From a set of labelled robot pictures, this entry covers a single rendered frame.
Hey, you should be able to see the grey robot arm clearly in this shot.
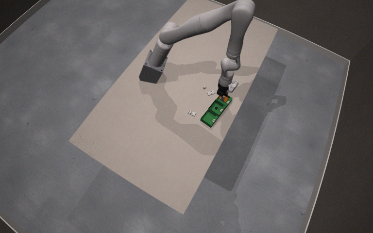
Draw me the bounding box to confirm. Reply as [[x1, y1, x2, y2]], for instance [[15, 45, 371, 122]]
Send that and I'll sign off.
[[148, 0, 255, 82]]

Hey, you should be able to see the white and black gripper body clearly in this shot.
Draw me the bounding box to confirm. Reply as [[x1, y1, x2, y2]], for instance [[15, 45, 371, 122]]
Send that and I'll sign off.
[[217, 77, 239, 97]]

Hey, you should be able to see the green bin rack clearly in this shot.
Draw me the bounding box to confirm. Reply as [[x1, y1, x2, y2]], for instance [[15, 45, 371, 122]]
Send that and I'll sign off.
[[200, 95, 233, 128]]

